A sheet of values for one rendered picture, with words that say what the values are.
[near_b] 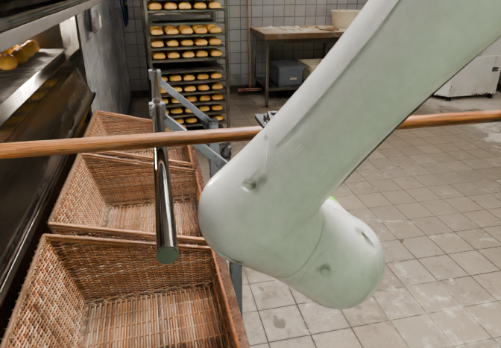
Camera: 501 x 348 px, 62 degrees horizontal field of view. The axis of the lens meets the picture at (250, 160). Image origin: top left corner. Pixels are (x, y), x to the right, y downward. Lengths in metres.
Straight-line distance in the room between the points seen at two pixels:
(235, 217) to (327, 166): 0.10
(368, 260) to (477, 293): 2.10
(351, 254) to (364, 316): 1.77
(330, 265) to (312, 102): 0.17
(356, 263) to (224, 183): 0.17
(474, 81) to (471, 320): 4.40
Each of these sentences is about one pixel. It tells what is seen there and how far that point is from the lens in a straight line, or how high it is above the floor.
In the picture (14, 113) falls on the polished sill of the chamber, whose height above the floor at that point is 1.18.
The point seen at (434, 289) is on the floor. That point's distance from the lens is 2.49.
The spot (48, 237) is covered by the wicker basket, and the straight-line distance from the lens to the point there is 1.29.
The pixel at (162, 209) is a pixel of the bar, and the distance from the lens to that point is 0.65.
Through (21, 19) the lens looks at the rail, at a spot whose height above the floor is 1.43.
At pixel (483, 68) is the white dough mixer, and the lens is 6.38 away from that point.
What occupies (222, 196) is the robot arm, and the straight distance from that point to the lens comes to 0.40.
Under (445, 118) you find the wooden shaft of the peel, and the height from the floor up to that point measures 1.20.
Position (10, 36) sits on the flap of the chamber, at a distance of 0.79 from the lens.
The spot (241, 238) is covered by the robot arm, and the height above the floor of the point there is 1.27.
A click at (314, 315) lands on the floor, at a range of 2.18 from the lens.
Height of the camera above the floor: 1.50
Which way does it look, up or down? 23 degrees down
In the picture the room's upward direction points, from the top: straight up
